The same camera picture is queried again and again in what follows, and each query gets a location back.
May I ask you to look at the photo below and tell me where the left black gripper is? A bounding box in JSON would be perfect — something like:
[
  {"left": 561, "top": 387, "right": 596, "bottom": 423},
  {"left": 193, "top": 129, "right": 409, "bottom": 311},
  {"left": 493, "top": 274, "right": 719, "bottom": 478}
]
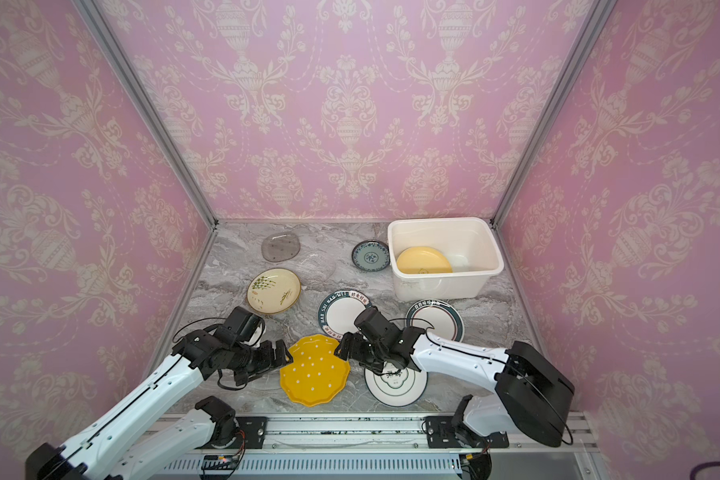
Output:
[{"left": 231, "top": 337, "right": 298, "bottom": 386}]

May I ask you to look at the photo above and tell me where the green rim Hao Wei plate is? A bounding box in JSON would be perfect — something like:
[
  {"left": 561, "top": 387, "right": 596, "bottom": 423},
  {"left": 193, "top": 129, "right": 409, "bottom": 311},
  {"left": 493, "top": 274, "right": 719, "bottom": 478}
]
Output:
[{"left": 318, "top": 289, "right": 372, "bottom": 340}]

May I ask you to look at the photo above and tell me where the yellow scalloped dotted plate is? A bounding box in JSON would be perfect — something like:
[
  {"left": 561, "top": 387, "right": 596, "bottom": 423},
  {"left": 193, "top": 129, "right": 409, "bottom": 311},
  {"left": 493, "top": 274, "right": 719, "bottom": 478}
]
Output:
[{"left": 280, "top": 334, "right": 350, "bottom": 407}]

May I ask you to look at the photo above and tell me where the white clover emblem plate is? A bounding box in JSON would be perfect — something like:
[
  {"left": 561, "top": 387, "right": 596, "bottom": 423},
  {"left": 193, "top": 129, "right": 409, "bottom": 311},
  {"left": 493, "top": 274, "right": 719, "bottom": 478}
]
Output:
[{"left": 364, "top": 362, "right": 428, "bottom": 407}]

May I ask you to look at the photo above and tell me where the beige bear plate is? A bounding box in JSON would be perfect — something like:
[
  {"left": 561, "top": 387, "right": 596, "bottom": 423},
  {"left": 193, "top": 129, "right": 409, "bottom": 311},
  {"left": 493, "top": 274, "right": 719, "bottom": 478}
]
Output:
[{"left": 397, "top": 246, "right": 453, "bottom": 275}]

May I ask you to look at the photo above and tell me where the white plastic bin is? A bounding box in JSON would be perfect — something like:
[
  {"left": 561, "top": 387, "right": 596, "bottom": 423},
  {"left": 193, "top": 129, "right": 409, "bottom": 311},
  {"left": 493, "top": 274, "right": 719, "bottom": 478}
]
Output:
[{"left": 387, "top": 217, "right": 505, "bottom": 301}]

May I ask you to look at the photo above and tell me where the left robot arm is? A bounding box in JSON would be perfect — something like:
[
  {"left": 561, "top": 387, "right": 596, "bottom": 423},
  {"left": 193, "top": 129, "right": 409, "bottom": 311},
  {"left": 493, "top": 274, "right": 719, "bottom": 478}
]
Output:
[{"left": 25, "top": 307, "right": 293, "bottom": 479}]

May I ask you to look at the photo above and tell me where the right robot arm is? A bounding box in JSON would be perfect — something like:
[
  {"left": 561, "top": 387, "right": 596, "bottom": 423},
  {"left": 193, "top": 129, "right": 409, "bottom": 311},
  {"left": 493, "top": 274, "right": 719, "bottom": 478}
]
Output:
[{"left": 334, "top": 307, "right": 575, "bottom": 448}]

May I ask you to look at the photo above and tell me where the cream plate with grass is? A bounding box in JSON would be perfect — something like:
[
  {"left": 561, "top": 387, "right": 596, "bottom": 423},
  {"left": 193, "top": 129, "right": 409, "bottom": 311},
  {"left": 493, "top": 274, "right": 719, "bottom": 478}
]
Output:
[{"left": 246, "top": 268, "right": 302, "bottom": 315}]

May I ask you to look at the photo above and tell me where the small blue patterned plate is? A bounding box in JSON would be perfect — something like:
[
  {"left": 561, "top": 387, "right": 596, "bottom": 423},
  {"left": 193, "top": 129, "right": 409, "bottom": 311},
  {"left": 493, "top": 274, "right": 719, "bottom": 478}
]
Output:
[{"left": 351, "top": 240, "right": 391, "bottom": 272}]

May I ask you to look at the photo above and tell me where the green red rim plate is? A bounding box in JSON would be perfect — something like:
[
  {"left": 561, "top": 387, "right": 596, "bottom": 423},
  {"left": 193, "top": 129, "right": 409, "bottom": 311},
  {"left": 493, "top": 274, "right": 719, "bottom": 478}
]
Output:
[{"left": 405, "top": 299, "right": 465, "bottom": 342}]

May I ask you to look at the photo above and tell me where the smoky grey glass plate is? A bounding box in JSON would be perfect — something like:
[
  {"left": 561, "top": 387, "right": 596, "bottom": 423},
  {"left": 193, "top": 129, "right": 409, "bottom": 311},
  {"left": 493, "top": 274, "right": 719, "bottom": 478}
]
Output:
[{"left": 261, "top": 232, "right": 301, "bottom": 263}]

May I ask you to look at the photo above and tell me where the aluminium mounting rail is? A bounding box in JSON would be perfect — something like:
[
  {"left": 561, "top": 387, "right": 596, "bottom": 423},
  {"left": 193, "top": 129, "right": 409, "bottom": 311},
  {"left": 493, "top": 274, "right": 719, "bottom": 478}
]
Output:
[{"left": 95, "top": 411, "right": 601, "bottom": 455}]

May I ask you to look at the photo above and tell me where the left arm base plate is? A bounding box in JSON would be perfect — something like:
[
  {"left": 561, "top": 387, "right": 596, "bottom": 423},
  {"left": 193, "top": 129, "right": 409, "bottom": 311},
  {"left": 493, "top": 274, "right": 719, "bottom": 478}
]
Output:
[{"left": 210, "top": 416, "right": 268, "bottom": 451}]

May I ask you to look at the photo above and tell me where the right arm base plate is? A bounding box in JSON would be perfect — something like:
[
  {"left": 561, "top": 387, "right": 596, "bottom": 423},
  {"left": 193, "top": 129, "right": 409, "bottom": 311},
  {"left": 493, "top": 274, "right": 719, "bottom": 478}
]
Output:
[{"left": 423, "top": 416, "right": 510, "bottom": 450}]

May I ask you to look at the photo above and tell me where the left aluminium corner post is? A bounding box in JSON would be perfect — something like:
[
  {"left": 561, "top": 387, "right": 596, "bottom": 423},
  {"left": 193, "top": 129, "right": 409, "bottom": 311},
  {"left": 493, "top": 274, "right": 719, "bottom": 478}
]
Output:
[{"left": 72, "top": 0, "right": 218, "bottom": 230}]

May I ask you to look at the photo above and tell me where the aluminium corner post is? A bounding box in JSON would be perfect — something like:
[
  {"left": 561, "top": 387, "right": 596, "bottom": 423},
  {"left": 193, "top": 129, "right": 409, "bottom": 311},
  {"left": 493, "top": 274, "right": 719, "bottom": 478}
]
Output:
[
  {"left": 72, "top": 0, "right": 218, "bottom": 230},
  {"left": 492, "top": 0, "right": 617, "bottom": 229}
]

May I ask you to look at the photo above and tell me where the right aluminium corner post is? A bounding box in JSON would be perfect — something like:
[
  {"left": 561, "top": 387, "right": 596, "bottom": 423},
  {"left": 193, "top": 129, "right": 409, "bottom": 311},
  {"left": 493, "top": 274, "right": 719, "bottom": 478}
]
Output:
[{"left": 492, "top": 0, "right": 617, "bottom": 229}]

